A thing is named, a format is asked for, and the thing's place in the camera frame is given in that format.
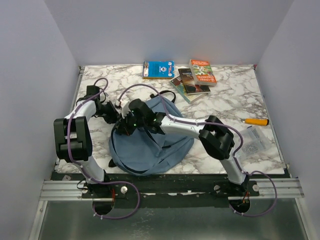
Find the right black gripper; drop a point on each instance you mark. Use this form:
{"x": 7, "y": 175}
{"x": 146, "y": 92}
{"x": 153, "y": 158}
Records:
{"x": 123, "y": 129}

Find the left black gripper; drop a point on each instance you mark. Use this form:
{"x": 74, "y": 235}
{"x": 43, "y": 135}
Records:
{"x": 113, "y": 117}

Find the blue fabric backpack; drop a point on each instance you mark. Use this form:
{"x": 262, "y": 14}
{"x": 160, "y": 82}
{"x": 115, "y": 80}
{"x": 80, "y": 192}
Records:
{"x": 144, "y": 153}

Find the orange white paperback book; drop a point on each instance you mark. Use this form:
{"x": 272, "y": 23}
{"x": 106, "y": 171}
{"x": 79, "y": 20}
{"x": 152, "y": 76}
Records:
{"x": 202, "y": 73}

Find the yellow handled screwdriver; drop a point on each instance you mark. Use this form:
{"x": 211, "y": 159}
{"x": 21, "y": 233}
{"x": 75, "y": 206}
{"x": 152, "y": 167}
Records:
{"x": 255, "y": 121}

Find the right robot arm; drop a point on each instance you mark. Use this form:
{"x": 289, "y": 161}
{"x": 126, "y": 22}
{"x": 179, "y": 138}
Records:
{"x": 216, "y": 138}

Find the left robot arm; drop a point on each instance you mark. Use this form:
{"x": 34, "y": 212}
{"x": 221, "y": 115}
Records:
{"x": 73, "y": 142}

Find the blue box book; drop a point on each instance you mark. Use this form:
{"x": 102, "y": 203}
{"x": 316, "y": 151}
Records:
{"x": 158, "y": 70}

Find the teal cover paperback book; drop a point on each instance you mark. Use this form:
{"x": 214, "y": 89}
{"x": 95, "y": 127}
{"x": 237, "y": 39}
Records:
{"x": 178, "y": 85}

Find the dark cover paperback book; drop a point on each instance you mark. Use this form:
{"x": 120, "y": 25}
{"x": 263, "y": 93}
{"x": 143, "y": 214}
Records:
{"x": 191, "y": 88}

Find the clear plastic screw box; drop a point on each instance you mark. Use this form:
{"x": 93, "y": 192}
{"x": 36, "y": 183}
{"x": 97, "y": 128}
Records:
{"x": 255, "y": 144}

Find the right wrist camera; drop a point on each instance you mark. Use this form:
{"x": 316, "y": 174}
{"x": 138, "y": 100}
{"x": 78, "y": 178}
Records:
{"x": 123, "y": 106}

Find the black mounting base plate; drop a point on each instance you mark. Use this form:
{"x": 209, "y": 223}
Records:
{"x": 157, "y": 191}

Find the aluminium rail frame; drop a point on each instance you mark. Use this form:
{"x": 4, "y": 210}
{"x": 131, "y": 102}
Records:
{"x": 275, "y": 214}

